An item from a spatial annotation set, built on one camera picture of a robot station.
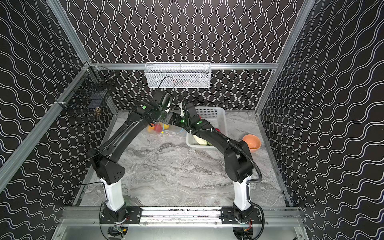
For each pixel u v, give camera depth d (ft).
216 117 3.71
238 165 1.66
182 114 2.58
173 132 3.48
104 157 1.53
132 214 2.49
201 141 3.20
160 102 1.96
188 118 2.26
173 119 2.55
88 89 3.17
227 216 2.41
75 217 2.50
